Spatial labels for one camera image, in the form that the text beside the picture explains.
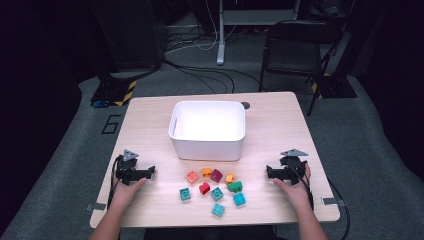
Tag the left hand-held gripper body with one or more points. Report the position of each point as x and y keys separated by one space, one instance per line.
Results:
x=126 y=168

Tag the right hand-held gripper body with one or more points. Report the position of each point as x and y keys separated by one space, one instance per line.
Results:
x=293 y=170

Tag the green toy block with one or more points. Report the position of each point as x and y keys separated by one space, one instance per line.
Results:
x=235 y=186

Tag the teal toy block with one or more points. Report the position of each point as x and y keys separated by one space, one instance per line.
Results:
x=239 y=199
x=218 y=210
x=185 y=194
x=217 y=193

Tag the orange toy block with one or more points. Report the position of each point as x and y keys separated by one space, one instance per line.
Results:
x=206 y=172
x=229 y=178

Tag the purple toy block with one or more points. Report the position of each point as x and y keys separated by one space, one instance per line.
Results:
x=216 y=175

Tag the red toy block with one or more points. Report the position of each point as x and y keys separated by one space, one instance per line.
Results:
x=204 y=188

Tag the white plastic bin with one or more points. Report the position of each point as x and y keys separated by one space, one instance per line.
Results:
x=206 y=150

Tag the person's right hand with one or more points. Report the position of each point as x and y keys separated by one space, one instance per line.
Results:
x=298 y=195

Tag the person's left hand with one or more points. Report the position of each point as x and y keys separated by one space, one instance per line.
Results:
x=125 y=195

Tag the coral toy block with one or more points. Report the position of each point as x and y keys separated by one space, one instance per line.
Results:
x=192 y=176

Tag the dark round table grommet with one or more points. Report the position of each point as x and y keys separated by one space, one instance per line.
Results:
x=245 y=105

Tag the black stand base yellow stripes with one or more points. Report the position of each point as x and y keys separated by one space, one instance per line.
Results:
x=110 y=90
x=336 y=88

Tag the person's dark clothing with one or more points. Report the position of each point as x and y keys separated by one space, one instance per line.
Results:
x=206 y=235

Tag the black folding chair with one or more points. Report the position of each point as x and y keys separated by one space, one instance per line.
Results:
x=293 y=56

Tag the dark curtain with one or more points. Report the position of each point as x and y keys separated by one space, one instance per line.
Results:
x=400 y=83
x=33 y=83

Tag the dark floor-standing panel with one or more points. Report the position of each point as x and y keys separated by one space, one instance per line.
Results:
x=133 y=33

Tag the grey metal table bracket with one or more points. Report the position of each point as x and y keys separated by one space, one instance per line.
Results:
x=95 y=207
x=331 y=201

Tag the white desk frame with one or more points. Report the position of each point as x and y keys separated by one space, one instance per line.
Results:
x=220 y=40

